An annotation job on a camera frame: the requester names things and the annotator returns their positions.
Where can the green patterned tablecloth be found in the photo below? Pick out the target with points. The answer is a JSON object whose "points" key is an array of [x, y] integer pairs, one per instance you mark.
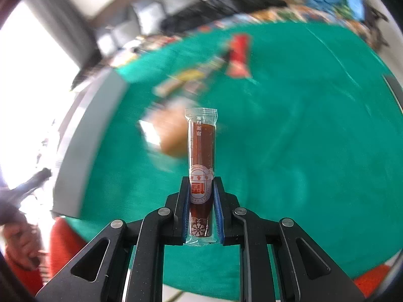
{"points": [[299, 132]]}

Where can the grey curtain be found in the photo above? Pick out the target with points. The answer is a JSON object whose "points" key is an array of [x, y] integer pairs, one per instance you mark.
{"points": [[56, 15]]}

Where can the person's left hand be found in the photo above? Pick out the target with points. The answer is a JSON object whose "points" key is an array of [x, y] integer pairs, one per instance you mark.
{"points": [[20, 242]]}

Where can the white table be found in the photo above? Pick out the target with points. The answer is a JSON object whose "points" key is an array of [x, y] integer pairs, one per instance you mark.
{"points": [[82, 151]]}

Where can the grey two-tone pillow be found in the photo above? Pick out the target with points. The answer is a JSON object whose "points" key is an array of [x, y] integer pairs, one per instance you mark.
{"points": [[148, 14], [118, 39]]}

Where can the bread in clear packet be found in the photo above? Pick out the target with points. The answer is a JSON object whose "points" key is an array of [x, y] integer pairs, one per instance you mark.
{"points": [[170, 132]]}

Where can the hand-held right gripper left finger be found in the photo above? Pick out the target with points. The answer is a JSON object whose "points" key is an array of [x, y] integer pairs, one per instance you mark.
{"points": [[186, 214]]}

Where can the orange red cloth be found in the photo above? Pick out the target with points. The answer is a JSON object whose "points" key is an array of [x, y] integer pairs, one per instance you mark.
{"points": [[371, 281], [67, 245]]}

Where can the brown sausage stick clear wrapper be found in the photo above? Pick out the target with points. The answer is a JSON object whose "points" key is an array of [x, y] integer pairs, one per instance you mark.
{"points": [[201, 151]]}

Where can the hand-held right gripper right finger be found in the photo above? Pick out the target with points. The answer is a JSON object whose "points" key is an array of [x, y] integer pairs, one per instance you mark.
{"points": [[218, 214]]}

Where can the dark snack bar packet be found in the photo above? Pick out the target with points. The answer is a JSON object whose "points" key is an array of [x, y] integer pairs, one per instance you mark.
{"points": [[189, 75]]}

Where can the red snack packet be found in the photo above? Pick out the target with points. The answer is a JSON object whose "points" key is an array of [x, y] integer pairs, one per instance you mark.
{"points": [[238, 53]]}

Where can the black puffer jacket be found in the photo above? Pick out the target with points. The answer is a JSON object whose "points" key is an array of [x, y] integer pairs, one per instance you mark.
{"points": [[226, 0]]}

